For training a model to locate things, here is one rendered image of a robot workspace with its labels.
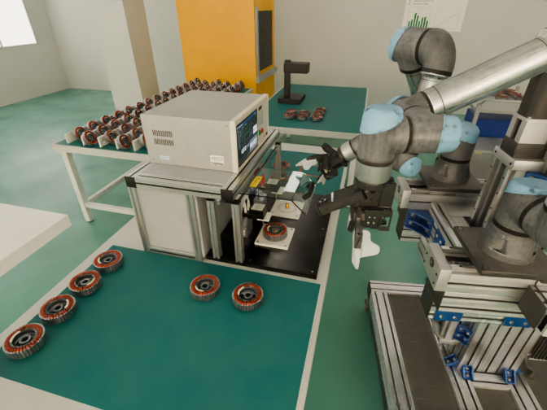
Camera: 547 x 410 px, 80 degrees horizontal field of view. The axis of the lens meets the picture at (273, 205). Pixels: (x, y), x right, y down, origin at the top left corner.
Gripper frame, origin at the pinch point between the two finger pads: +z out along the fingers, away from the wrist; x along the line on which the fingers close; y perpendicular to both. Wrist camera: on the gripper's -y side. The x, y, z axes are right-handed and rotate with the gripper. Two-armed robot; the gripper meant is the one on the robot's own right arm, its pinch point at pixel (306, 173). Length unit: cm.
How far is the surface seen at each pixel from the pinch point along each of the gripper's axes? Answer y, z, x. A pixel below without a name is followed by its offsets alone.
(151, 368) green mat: 80, 36, -30
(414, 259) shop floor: -29, 16, 150
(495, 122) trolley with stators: -170, -72, 202
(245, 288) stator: 50, 23, -8
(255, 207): 13.7, 21.2, -8.9
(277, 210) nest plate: -0.7, 28.3, 11.7
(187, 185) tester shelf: 23, 22, -42
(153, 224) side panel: 25, 51, -38
